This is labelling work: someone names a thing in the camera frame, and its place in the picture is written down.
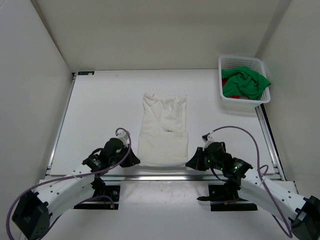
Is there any aluminium front rail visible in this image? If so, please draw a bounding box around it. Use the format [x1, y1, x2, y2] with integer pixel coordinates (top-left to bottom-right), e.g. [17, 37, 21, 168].
[44, 173, 286, 183]

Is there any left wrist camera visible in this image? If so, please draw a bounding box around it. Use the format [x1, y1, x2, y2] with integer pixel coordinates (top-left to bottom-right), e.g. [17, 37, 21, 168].
[115, 129, 129, 146]

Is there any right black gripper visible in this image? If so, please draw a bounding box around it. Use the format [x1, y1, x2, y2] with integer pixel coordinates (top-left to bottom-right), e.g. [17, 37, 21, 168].
[186, 147, 223, 172]

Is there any white t shirt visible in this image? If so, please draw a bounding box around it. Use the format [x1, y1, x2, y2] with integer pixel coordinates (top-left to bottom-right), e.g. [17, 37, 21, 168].
[137, 93, 189, 168]

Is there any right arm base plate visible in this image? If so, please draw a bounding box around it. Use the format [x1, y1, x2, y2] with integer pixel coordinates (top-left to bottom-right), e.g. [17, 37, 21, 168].
[197, 182, 258, 212]

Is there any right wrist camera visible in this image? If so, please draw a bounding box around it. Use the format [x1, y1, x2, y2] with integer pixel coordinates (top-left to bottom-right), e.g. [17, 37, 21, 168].
[202, 132, 215, 149]

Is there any red t shirt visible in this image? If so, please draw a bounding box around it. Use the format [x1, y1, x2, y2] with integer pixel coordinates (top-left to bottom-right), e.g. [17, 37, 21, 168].
[221, 79, 249, 100]

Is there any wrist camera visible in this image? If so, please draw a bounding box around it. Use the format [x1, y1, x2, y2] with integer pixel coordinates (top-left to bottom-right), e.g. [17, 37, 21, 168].
[202, 132, 215, 149]
[115, 129, 129, 146]

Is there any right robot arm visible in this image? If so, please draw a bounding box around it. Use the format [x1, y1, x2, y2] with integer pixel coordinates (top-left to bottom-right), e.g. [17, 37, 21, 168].
[186, 142, 320, 240]

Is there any blue table label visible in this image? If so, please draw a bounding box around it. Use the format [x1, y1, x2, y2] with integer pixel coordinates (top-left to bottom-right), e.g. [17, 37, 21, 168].
[77, 71, 95, 76]

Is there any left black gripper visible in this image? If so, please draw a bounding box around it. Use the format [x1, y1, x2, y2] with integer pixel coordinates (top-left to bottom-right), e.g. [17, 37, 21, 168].
[109, 143, 140, 167]

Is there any white plastic basket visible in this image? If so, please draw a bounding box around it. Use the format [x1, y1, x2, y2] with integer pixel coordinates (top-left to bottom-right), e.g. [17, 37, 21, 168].
[218, 55, 271, 109]

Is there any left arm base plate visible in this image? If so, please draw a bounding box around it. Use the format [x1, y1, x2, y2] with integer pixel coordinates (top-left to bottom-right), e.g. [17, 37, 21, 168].
[73, 181, 121, 210]

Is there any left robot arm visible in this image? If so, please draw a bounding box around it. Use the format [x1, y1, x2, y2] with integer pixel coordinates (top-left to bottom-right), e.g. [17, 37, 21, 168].
[10, 132, 140, 240]

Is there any green t shirt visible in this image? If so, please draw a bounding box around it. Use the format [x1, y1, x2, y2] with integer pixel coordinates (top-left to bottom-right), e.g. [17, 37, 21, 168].
[221, 66, 271, 101]

